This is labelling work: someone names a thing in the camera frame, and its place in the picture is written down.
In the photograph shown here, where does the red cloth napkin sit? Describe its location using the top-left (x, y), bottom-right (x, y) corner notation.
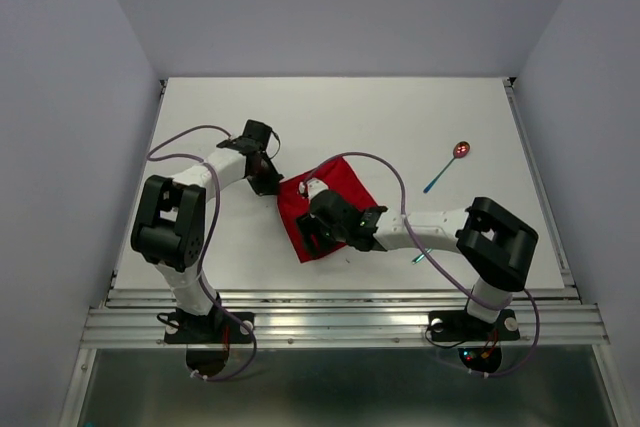
top-left (277, 158), bottom-right (377, 263)

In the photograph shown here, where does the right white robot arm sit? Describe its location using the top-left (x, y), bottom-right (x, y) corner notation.
top-left (296, 188), bottom-right (539, 337)

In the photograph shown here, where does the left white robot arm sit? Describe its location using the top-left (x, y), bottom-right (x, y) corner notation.
top-left (130, 120), bottom-right (283, 341)

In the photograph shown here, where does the iridescent metal spoon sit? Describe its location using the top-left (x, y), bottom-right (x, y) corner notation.
top-left (422, 139), bottom-right (472, 194)

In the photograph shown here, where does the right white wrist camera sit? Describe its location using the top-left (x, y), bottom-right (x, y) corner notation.
top-left (298, 178), bottom-right (329, 201)

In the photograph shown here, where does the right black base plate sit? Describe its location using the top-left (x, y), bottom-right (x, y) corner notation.
top-left (427, 309), bottom-right (520, 343)

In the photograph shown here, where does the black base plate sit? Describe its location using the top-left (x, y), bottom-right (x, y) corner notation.
top-left (427, 309), bottom-right (520, 343)
top-left (156, 309), bottom-right (251, 345)

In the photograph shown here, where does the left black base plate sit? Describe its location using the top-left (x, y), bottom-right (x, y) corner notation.
top-left (156, 309), bottom-right (251, 345)

